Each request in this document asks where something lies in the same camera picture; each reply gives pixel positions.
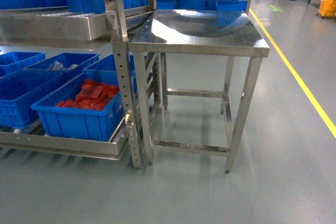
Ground blue bin with red parts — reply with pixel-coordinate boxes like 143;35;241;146
31;72;124;142

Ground stainless steel shelf rack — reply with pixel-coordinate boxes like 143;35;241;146
1;0;156;168

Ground blue bin with clear bags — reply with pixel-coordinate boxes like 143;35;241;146
24;52;100;76

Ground blue bin left front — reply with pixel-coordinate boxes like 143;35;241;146
1;70;66;129

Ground red parts in bags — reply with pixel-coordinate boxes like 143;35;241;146
55;79;119;111

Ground stainless steel table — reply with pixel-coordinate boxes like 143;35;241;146
128;9;270;174

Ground yellow mop bucket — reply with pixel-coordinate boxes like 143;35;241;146
317;0;335;18

